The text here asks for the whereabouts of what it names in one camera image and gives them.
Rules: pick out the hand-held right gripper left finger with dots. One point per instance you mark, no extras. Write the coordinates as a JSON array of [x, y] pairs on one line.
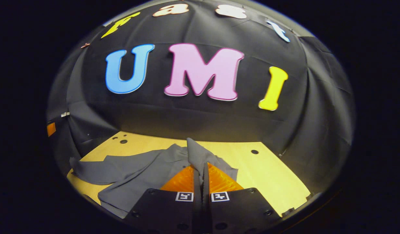
[[196, 185]]

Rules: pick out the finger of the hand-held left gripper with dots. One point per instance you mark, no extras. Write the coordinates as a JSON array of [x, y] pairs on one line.
[[51, 129]]

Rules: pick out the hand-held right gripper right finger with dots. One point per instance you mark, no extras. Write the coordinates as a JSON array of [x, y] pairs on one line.
[[206, 185]]

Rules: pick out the grey shirt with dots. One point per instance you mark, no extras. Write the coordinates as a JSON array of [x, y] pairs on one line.
[[138, 172]]

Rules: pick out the black backdrop cloth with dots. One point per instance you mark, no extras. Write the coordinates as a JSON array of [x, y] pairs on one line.
[[203, 120]]

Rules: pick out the copper cloth clip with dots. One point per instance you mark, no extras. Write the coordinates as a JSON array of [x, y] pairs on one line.
[[85, 45]]

